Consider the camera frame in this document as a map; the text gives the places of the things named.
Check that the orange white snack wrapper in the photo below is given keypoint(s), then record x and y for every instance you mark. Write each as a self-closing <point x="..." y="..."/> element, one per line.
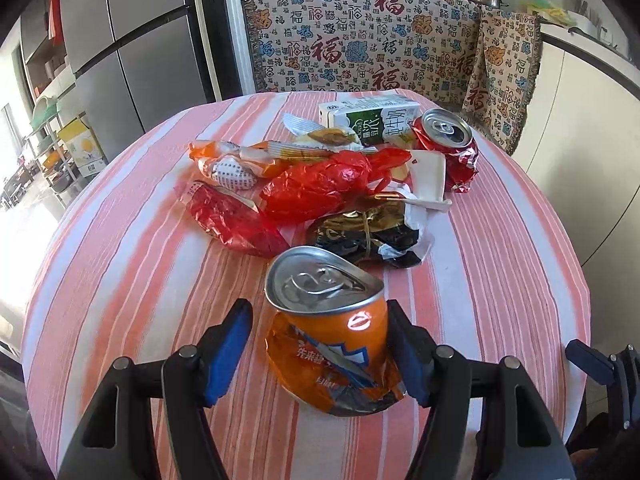
<point x="225" y="170"/>

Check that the large printed blanket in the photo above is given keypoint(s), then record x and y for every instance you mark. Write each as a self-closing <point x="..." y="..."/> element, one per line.
<point x="325" y="35"/>

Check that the yellow white cardboard box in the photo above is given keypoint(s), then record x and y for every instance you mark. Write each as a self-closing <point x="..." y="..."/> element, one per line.
<point x="82" y="147"/>

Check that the yellow green snack wrapper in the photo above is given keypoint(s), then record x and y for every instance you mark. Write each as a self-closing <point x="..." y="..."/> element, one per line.
<point x="325" y="136"/>

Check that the white cabinet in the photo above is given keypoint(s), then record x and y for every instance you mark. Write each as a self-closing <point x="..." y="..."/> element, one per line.
<point x="575" y="135"/>

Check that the green white milk carton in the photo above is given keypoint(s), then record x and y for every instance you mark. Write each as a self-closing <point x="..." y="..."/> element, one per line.
<point x="370" y="117"/>

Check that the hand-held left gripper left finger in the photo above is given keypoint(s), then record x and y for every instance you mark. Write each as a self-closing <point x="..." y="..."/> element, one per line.
<point x="229" y="357"/>

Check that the crushed orange soda can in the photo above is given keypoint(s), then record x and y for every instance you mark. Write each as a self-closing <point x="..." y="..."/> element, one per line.
<point x="340" y="340"/>

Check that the grey refrigerator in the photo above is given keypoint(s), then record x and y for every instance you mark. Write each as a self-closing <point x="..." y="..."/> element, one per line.
<point x="150" y="35"/>

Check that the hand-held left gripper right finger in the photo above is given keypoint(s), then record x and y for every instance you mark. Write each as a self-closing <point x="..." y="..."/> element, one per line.
<point x="411" y="362"/>

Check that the black gold wrapper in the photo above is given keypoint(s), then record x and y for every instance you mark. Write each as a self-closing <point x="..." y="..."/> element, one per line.
<point x="360" y="235"/>

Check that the crushed red soda can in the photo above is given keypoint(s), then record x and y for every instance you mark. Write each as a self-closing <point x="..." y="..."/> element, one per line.
<point x="450" y="155"/>

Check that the yellow cloth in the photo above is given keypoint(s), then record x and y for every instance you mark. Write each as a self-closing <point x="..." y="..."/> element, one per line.
<point x="550" y="12"/>

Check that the pink striped tablecloth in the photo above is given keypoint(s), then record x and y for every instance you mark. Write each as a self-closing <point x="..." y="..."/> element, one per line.
<point x="125" y="285"/>

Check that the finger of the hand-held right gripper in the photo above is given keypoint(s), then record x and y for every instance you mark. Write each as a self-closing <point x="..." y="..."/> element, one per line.
<point x="590" y="360"/>

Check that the metal storage rack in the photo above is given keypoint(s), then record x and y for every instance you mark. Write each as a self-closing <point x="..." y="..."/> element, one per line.
<point x="35" y="160"/>

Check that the small printed fringed cloth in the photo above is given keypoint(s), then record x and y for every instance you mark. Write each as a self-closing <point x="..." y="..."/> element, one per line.
<point x="500" y="70"/>

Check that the red foil wrapper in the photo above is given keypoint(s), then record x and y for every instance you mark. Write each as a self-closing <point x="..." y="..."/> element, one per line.
<point x="230" y="215"/>

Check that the red plastic bag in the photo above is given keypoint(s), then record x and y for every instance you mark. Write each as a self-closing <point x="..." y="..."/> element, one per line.
<point x="320" y="185"/>

